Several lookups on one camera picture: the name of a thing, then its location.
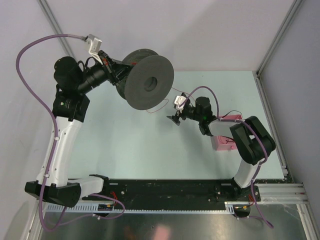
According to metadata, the grey slotted cable duct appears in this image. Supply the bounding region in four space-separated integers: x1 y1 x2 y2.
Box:
46 201 237 214

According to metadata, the black cable spool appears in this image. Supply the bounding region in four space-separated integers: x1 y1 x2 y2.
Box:
116 48 174 110

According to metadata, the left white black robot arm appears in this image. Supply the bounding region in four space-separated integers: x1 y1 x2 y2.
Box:
24 49 157 208

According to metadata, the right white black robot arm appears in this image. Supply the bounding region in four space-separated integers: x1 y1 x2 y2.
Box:
168 93 276 201

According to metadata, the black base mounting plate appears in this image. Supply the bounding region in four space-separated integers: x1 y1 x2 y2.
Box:
86 179 261 213

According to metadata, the thin red wire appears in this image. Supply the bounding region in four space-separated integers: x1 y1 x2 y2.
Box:
146 87 185 115

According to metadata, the right aluminium frame post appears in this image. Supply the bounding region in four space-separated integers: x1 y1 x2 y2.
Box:
256 0 305 76

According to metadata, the left aluminium frame post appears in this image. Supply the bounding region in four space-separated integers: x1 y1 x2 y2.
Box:
37 0 75 58

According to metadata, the black wire in box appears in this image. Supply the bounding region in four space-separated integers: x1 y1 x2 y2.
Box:
219 110 242 145

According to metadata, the pink plastic box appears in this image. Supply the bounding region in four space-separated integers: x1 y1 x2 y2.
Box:
209 114 242 151

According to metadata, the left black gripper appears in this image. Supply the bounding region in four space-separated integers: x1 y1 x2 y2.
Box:
76 49 135 94

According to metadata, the aluminium frame post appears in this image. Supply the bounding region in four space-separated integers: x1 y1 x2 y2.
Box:
37 0 75 58
256 0 305 76

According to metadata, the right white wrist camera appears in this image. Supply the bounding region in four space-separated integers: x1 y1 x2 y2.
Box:
173 94 187 112

